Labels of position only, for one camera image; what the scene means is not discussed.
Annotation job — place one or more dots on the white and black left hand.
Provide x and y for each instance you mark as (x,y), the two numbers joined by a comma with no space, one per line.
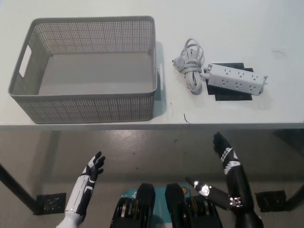
(86,177)

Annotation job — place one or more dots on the black tape patch on table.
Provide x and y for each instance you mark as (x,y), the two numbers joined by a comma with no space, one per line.
(228,93)

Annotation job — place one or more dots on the grey perforated plastic basket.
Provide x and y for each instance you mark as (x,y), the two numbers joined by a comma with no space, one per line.
(90,104)

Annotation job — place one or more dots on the black and white right hand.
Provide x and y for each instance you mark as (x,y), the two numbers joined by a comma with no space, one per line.
(234,175)

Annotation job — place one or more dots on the black table leg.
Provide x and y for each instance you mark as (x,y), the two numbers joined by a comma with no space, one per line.
(295,196)
(19,185)

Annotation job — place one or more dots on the thin curved black thread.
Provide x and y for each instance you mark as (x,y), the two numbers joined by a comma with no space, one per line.
(280,52)

